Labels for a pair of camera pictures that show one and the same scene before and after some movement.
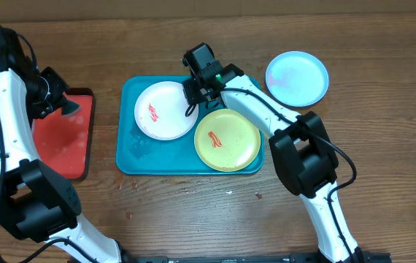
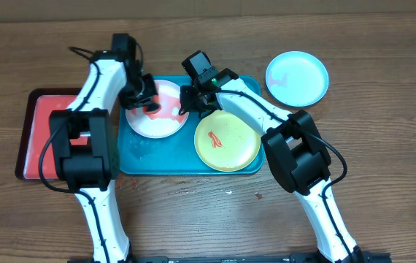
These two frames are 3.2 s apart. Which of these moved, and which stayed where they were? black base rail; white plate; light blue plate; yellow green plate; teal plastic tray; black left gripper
Moved: white plate; black left gripper
Stayed: black base rail; yellow green plate; light blue plate; teal plastic tray
